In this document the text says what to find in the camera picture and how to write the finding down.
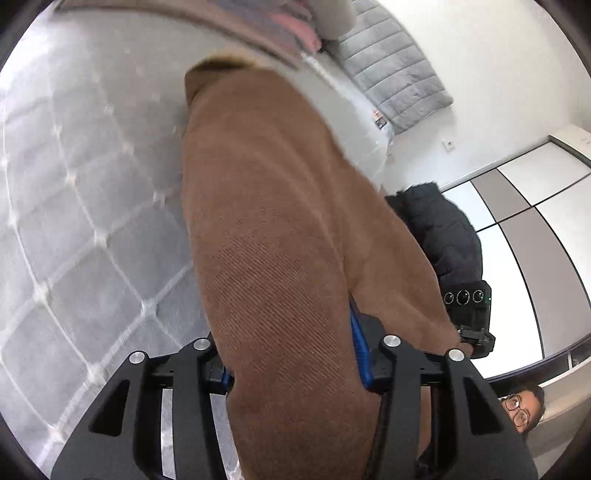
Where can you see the grey top folded quilt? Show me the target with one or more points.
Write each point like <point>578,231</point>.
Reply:
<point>333,18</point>

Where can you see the stack of folded blankets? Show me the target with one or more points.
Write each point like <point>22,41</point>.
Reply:
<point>283,29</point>

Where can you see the grey quilted bed cover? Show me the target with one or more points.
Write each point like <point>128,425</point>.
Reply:
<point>95,260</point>

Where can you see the grey padded headboard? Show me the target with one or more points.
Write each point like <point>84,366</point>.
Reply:
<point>386,63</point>

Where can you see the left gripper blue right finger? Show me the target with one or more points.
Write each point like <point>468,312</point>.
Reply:
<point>361,326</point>

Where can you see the person's face with glasses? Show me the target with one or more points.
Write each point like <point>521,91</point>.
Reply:
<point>525,407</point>

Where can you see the brown corduroy jacket fleece collar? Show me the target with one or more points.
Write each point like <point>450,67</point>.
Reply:
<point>286,236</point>

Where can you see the white grey wardrobe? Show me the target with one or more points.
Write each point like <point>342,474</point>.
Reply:
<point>532,215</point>

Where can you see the white wall socket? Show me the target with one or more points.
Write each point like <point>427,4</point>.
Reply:
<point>448,145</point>

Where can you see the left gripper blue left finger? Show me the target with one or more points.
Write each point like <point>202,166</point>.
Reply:
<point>227,380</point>

